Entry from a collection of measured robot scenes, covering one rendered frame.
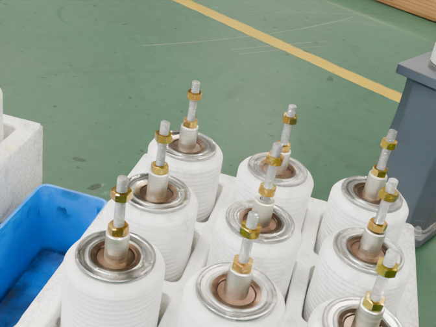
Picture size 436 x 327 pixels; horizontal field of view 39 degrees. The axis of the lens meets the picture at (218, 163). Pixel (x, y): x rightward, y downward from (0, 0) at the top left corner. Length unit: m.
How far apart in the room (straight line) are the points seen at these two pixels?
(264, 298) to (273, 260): 0.08
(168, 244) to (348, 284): 0.19
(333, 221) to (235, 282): 0.24
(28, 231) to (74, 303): 0.34
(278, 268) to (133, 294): 0.17
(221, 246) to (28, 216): 0.34
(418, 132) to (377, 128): 0.47
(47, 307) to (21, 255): 0.28
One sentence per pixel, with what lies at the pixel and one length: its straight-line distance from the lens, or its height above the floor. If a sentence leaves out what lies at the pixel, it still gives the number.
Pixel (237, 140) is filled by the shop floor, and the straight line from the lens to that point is 1.36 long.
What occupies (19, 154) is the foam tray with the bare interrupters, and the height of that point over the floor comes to 0.17.
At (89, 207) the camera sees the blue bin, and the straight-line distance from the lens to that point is 0.91.
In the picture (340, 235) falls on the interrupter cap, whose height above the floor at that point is 0.25.
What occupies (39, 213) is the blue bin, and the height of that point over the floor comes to 0.08.
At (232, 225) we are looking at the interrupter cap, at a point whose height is 0.26.
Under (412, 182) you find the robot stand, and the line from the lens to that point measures 1.14.
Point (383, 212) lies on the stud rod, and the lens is 0.65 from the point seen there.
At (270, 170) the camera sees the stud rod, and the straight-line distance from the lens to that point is 0.63.
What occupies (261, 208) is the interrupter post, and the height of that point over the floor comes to 0.28.
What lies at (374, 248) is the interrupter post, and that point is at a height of 0.27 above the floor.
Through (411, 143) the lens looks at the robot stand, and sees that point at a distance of 1.12.
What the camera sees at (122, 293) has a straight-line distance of 0.57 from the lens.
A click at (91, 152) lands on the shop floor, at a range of 1.24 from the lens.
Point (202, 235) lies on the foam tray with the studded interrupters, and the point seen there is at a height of 0.18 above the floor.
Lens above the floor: 0.64
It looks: 30 degrees down
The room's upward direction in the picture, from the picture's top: 10 degrees clockwise
